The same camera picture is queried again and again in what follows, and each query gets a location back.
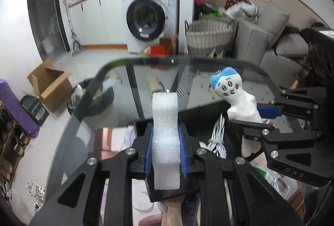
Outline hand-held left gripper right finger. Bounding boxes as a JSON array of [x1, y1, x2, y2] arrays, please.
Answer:
[[178, 125, 306, 226]]

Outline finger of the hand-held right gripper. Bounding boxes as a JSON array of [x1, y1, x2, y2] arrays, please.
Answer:
[[229, 119, 334, 187], [257, 89, 327, 121]]

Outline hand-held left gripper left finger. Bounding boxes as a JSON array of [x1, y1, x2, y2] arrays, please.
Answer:
[[31, 123, 155, 226]]

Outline white foam block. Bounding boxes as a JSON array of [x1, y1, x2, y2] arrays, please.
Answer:
[[152, 92, 181, 190]]

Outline white plush toy blue cap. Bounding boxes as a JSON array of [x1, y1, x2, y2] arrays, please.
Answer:
[[210, 67, 264, 158]]

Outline person's right forearm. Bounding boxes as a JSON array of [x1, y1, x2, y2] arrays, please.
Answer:
[[297, 42, 326, 89]]

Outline green and white packet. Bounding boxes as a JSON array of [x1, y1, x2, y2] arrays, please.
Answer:
[[254, 163, 293, 201]]

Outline small grey cushion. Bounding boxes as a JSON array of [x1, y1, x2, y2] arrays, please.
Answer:
[[275, 33, 310, 58]]

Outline grey sofa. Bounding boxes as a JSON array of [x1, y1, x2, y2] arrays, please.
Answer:
[[234, 3, 315, 89]]

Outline striped cloth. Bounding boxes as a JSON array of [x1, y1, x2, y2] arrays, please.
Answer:
[[177, 64, 199, 110]]

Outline large grey cushion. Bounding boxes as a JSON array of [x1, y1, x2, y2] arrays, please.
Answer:
[[257, 3, 290, 47]]

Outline black trash bin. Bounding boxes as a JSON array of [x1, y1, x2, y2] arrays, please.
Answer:
[[67, 77, 116, 131]]

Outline wicker laundry basket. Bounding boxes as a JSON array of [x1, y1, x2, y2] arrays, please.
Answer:
[[184, 19, 237, 59]]

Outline red box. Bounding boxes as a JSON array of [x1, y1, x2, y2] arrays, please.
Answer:
[[151, 45, 168, 56]]

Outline pile of clothes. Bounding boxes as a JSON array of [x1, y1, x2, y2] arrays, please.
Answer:
[[224, 0, 262, 21]]

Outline small brown cardboard box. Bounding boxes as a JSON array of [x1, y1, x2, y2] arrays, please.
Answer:
[[159, 36, 178, 55]]

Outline white slippers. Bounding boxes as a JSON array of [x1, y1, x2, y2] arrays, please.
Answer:
[[24, 180, 47, 213]]

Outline open cardboard box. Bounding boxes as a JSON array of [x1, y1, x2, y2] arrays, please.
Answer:
[[27, 58, 73, 113]]

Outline dark green box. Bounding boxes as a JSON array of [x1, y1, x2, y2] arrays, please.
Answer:
[[20, 94, 49, 127]]

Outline pink and green bags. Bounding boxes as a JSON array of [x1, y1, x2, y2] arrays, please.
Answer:
[[194, 0, 223, 18]]

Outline shoe rack with shoes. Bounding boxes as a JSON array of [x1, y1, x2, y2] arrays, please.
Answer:
[[0, 103, 32, 185]]

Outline purple cloth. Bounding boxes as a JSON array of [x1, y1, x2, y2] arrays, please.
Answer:
[[0, 78, 40, 138]]

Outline white washing machine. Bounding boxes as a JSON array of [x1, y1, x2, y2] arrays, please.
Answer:
[[120, 0, 180, 55]]

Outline white cabinet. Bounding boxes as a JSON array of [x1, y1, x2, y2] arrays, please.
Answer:
[[68, 0, 129, 47]]

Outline metal mop stand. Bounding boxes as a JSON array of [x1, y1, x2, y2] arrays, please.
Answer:
[[62, 0, 82, 57]]

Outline dark glass door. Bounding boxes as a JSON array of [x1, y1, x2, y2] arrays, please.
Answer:
[[27, 0, 71, 60]]

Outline white cable bundle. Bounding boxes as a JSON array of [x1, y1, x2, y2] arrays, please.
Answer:
[[207, 112, 228, 159]]

